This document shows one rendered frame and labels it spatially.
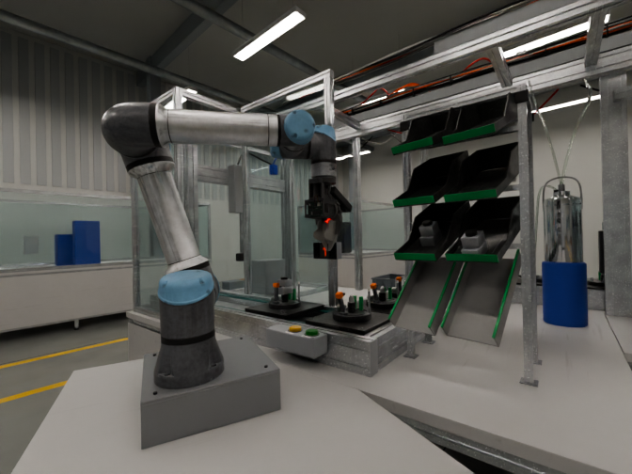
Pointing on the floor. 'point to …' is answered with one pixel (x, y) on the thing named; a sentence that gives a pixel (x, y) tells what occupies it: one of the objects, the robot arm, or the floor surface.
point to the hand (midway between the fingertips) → (329, 246)
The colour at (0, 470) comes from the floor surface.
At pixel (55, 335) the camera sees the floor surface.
